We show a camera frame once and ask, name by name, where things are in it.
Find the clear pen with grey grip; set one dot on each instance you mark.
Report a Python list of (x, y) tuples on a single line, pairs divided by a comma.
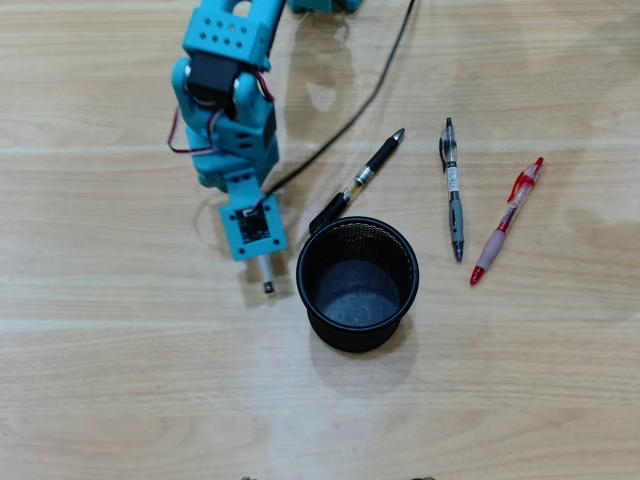
[(455, 215)]

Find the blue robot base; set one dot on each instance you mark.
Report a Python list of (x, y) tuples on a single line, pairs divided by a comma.
[(325, 5)]

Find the red gel pen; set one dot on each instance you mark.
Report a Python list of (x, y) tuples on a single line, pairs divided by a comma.
[(495, 245)]

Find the black pen with chrome tip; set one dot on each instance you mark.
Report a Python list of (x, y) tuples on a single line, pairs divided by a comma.
[(377, 157)]

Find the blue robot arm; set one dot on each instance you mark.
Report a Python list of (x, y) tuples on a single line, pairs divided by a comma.
[(225, 35)]

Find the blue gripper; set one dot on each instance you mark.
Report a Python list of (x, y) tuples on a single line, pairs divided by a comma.
[(214, 178)]

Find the black mesh pen holder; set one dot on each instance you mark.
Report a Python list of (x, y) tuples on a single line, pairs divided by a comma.
[(357, 300)]

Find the wrist camera on blue mount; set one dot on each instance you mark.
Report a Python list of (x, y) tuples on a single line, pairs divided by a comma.
[(252, 227)]

